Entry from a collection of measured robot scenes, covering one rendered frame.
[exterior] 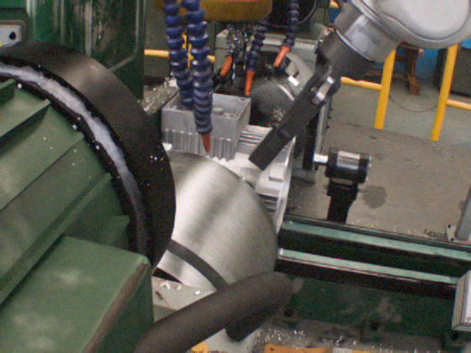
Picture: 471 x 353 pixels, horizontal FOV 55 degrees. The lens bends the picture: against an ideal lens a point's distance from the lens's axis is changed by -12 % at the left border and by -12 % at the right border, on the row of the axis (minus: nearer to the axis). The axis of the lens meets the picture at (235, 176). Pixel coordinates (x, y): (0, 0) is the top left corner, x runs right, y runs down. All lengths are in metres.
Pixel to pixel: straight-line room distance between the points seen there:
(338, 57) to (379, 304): 0.44
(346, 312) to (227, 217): 0.42
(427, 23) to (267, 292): 0.28
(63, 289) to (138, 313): 0.03
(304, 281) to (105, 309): 0.70
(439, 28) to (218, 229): 0.29
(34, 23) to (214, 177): 0.33
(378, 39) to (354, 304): 0.46
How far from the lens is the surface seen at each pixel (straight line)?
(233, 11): 0.68
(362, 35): 0.64
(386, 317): 0.90
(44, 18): 0.69
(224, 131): 0.76
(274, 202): 0.75
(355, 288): 0.86
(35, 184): 0.21
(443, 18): 0.44
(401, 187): 1.40
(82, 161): 0.23
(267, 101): 1.01
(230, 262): 0.49
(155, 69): 4.32
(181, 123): 0.78
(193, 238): 0.48
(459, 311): 0.64
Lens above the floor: 1.43
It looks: 29 degrees down
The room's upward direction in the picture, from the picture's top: 5 degrees clockwise
